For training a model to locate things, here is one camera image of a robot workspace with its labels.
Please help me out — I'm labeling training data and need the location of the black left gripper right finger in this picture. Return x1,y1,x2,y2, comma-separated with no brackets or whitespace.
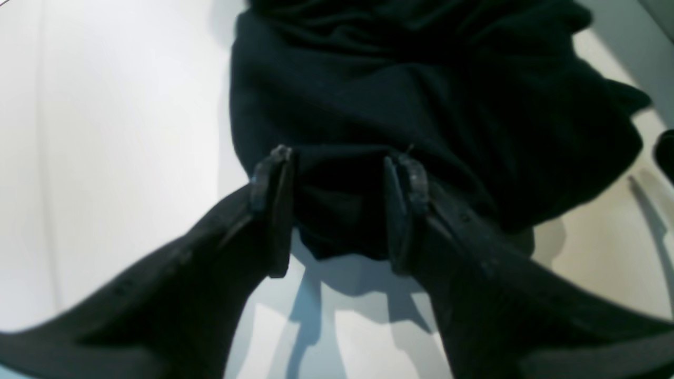
383,154,673,378

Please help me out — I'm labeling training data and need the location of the black t-shirt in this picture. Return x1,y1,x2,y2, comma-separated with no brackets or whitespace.
229,1,651,261

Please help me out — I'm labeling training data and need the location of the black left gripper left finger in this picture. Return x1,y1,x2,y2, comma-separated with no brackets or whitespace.
1,145,294,378

